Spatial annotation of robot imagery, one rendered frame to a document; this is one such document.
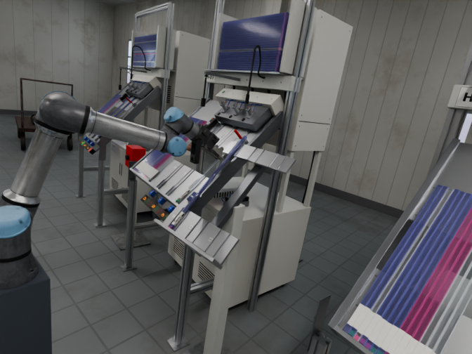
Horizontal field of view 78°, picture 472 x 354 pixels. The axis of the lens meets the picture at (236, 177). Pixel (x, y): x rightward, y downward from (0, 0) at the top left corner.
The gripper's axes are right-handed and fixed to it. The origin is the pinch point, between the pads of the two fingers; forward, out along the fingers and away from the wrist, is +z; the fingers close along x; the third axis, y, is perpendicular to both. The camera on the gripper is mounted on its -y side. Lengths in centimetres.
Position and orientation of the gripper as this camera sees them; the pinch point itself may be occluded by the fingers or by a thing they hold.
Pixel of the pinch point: (218, 159)
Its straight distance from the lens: 145.5
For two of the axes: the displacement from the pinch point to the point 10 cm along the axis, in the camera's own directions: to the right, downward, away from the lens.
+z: 5.8, 4.6, 6.8
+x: -6.2, -2.9, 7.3
